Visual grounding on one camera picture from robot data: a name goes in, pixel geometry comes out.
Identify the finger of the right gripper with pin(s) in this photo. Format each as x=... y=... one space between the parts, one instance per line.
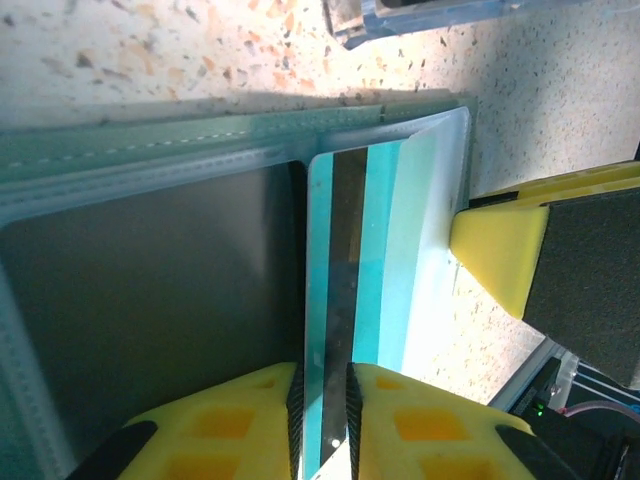
x=575 y=280
x=590 y=182

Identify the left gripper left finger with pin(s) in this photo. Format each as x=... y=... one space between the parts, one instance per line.
x=215 y=435

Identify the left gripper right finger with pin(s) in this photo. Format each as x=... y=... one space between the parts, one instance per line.
x=425 y=440

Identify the black card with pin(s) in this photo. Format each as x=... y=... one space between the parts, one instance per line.
x=150 y=275

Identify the clear acrylic card box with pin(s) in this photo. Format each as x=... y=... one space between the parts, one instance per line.
x=380 y=25

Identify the teal card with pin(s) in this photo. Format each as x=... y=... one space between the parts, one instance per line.
x=380 y=250

